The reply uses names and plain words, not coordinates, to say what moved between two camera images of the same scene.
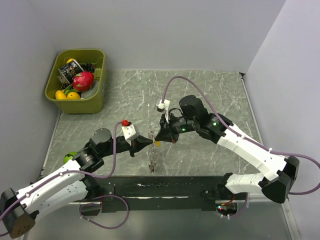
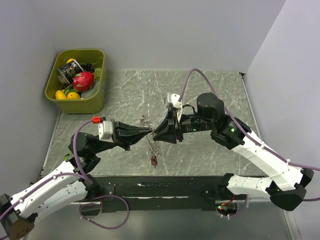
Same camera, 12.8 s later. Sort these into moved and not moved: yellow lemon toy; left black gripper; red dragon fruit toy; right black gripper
Moved: left black gripper
Not moved: right black gripper; yellow lemon toy; red dragon fruit toy
